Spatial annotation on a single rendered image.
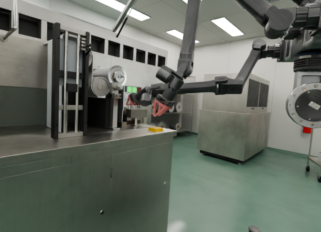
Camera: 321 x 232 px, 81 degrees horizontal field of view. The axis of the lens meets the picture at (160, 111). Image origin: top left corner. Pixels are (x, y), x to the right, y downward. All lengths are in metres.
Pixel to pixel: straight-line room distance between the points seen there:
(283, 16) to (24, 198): 1.16
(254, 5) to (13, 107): 1.37
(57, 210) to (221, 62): 5.46
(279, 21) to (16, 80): 1.38
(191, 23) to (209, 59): 5.24
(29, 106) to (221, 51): 5.27
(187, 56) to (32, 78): 1.01
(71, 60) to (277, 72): 4.88
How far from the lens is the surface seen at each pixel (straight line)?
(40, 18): 1.54
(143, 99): 1.09
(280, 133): 5.36
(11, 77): 1.44
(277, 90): 5.35
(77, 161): 0.96
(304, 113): 1.05
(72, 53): 1.09
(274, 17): 0.86
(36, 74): 1.46
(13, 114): 1.45
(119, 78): 1.31
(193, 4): 0.92
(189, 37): 0.88
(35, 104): 1.47
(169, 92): 0.85
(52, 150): 0.87
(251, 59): 1.27
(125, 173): 1.14
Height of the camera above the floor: 1.13
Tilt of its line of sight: 4 degrees down
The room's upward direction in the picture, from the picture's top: 3 degrees clockwise
